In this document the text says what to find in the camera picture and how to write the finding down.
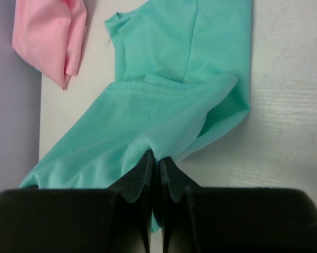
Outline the teal t-shirt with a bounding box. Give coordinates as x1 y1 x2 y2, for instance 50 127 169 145
18 0 253 235

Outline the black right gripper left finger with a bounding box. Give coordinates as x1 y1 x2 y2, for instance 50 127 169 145
0 150 155 252

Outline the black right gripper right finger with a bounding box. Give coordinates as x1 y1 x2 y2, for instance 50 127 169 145
159 158 317 252

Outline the pink folded t-shirt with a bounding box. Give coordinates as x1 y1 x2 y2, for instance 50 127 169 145
12 0 87 90

